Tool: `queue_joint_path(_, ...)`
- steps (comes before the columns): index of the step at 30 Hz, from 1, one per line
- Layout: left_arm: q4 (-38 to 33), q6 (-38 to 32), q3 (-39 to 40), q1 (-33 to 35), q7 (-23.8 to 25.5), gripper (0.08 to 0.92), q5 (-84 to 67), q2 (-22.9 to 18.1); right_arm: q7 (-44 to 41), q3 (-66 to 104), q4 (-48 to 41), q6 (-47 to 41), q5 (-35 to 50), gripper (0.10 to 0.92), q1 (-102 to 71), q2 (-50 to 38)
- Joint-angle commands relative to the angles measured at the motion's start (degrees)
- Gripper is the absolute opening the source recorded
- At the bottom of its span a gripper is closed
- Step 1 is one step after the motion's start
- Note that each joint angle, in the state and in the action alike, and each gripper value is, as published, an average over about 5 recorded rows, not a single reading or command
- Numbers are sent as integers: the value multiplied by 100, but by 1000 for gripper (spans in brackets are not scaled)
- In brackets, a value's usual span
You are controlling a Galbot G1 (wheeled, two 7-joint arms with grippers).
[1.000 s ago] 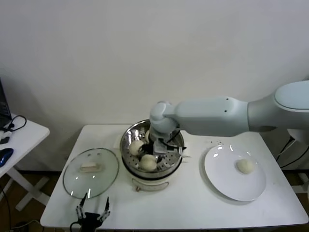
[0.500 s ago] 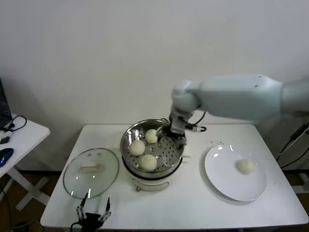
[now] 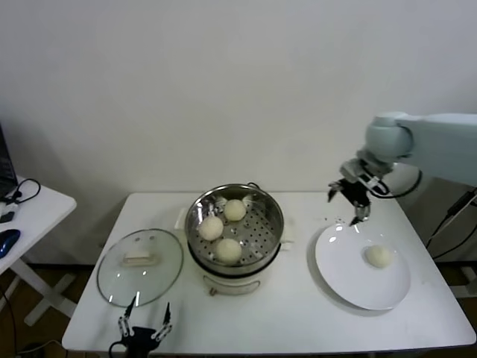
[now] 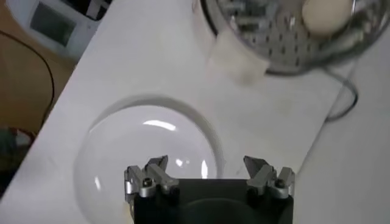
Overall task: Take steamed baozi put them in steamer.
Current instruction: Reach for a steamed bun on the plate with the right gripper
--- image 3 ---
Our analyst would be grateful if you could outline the grey floor cable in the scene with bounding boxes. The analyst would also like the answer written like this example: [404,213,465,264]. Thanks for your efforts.
[18,339,63,355]

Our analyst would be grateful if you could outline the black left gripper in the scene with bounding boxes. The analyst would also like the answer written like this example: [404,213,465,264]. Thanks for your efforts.
[117,296,173,358]

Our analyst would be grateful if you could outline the large white plate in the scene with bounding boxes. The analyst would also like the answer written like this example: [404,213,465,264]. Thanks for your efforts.
[314,222,412,311]

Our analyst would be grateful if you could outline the glass lid with white handle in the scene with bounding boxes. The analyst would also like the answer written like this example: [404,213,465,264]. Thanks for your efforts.
[96,228,185,309]

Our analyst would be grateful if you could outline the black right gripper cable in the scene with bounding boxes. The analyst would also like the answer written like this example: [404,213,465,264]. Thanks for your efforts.
[379,169,424,198]

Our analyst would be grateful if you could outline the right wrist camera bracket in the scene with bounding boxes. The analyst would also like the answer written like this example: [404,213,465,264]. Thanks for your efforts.
[363,175,388,197]

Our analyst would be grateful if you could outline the dark power adapter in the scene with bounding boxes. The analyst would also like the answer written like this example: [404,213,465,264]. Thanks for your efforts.
[448,192,470,216]

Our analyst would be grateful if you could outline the perforated steel steamer basket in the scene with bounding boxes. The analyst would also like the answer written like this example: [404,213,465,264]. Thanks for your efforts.
[174,182,297,268]

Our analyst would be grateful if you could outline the white steamed baozi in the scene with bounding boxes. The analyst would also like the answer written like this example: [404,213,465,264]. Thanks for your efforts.
[223,199,247,223]
[215,238,243,265]
[364,245,394,269]
[198,217,224,242]

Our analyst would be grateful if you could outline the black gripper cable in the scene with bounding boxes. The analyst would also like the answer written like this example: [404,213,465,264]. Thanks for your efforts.
[108,339,127,358]
[379,169,424,198]

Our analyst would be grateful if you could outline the thin black cable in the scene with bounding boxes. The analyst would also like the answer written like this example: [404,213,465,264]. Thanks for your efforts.
[426,208,463,250]

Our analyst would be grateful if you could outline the thick black cable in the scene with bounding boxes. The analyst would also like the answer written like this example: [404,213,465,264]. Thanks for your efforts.
[432,219,477,262]

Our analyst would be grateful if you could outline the blue computer mouse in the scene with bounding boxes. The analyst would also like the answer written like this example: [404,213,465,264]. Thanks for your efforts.
[0,229,22,257]

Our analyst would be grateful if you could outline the white electric cooking pot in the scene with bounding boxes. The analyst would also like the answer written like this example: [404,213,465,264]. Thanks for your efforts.
[186,240,295,298]

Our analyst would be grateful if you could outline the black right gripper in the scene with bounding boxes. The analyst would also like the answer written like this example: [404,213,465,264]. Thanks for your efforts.
[326,158,373,227]

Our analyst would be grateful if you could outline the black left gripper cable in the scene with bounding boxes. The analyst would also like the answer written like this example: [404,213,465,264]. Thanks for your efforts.
[108,339,127,358]

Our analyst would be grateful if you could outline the white folding side table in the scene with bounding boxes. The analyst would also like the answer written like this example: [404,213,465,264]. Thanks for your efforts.
[0,175,78,329]

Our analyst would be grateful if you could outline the white furniture base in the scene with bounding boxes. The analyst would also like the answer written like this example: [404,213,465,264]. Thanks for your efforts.
[452,266,477,299]

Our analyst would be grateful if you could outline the black looped cable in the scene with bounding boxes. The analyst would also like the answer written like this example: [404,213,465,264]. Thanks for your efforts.
[5,178,42,205]

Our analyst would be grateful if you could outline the dark laptop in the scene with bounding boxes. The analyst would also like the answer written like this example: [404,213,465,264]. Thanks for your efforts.
[0,125,19,198]

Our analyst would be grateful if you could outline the black floor cable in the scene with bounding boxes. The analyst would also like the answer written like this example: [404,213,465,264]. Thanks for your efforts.
[0,286,18,358]

